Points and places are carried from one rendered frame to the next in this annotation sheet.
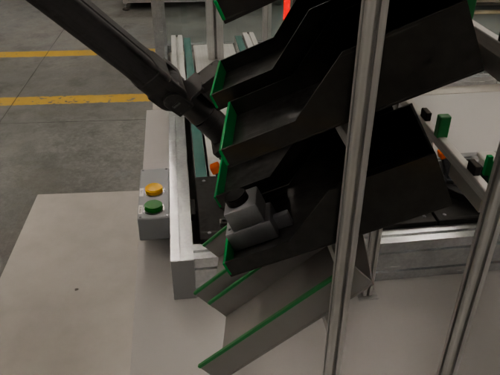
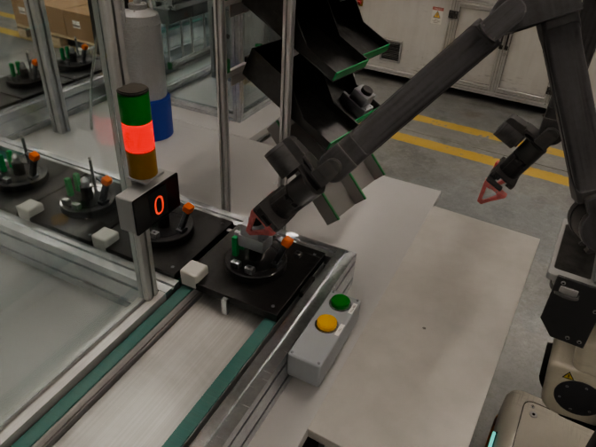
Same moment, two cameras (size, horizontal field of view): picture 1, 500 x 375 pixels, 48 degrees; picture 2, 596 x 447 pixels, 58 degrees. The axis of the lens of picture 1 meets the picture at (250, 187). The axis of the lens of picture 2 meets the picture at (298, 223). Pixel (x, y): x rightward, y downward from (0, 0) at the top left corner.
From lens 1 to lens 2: 1.86 m
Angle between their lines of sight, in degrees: 106
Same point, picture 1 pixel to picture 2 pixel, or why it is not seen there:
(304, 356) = (300, 223)
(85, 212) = (390, 424)
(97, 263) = (399, 345)
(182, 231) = (329, 275)
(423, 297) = not seen: hidden behind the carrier
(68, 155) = not seen: outside the picture
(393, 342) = (247, 209)
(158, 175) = (307, 346)
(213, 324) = not seen: hidden behind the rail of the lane
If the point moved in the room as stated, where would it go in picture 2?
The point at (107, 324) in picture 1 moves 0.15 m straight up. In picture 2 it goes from (407, 291) to (418, 242)
